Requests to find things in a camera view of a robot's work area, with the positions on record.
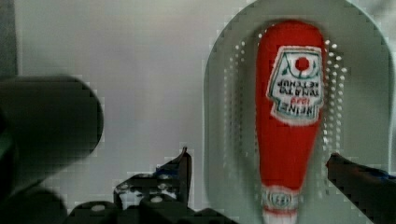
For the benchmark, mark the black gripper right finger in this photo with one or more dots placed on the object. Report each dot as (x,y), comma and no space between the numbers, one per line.
(372,190)

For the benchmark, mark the lower black cylinder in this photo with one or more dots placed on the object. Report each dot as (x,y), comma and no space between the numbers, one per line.
(33,206)

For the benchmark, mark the red plush ketchup bottle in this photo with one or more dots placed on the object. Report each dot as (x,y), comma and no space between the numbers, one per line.
(289,97)

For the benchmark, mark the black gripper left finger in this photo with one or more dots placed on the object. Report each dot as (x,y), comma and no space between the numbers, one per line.
(160,197)

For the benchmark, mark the green oval strainer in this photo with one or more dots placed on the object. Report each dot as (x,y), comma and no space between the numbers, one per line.
(358,115)

